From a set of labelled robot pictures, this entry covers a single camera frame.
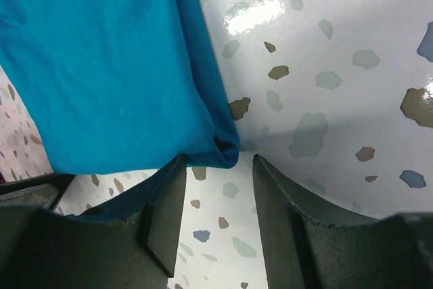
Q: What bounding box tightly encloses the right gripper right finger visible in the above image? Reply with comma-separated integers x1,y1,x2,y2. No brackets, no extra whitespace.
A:
252,156,432,288

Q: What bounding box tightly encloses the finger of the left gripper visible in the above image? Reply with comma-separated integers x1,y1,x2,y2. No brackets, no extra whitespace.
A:
1,173,73,210

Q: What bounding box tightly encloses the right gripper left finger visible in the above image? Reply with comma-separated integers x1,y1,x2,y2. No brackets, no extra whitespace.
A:
1,156,186,288

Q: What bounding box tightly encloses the blue t shirt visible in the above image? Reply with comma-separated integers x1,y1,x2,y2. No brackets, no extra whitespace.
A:
1,0,240,175

